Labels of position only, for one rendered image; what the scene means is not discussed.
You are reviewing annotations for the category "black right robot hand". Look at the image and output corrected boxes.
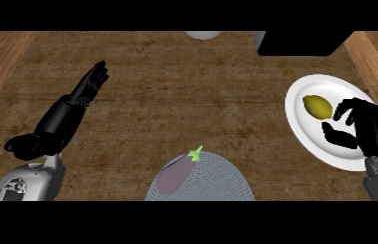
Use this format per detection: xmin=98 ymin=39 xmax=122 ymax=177
xmin=320 ymin=97 xmax=378 ymax=158

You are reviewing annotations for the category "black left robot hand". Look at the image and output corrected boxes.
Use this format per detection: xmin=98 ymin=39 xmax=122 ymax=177
xmin=2 ymin=60 xmax=110 ymax=162

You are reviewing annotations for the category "yellow lemon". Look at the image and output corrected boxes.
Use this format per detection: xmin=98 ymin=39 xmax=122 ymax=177
xmin=301 ymin=94 xmax=335 ymax=121

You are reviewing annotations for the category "white oval plate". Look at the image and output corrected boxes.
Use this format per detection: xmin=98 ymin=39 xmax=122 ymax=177
xmin=283 ymin=74 xmax=378 ymax=172

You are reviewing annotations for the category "black box appliance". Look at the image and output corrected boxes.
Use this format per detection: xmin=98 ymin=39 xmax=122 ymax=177
xmin=252 ymin=31 xmax=354 ymax=57

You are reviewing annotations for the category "purple eggplant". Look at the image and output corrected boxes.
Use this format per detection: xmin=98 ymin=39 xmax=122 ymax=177
xmin=156 ymin=145 xmax=205 ymax=196

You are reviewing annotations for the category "white round object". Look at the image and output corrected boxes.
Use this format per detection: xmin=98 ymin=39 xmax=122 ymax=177
xmin=183 ymin=31 xmax=222 ymax=41

